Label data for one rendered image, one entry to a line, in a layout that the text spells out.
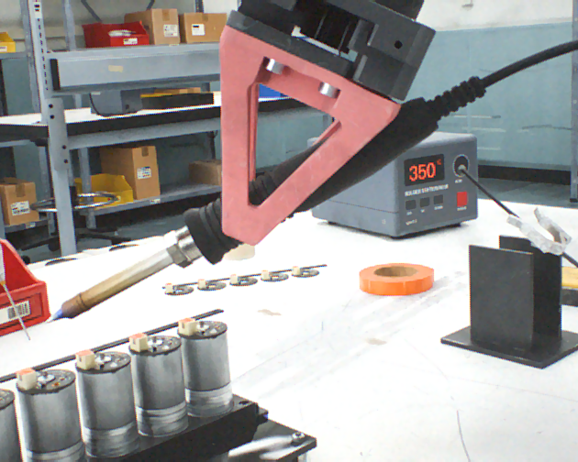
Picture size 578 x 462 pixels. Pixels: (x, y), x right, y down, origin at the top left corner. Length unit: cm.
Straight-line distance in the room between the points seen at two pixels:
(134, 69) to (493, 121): 334
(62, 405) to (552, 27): 533
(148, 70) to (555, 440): 272
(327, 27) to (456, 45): 571
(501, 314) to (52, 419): 29
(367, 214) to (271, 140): 532
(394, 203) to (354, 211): 7
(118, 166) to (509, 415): 477
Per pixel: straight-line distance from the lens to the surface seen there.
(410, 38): 28
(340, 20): 32
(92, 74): 296
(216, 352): 42
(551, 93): 563
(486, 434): 45
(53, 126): 292
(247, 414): 44
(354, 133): 31
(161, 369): 40
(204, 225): 33
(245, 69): 30
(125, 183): 506
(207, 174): 544
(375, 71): 30
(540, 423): 46
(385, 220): 85
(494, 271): 54
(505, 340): 55
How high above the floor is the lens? 94
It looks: 12 degrees down
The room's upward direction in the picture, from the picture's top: 4 degrees counter-clockwise
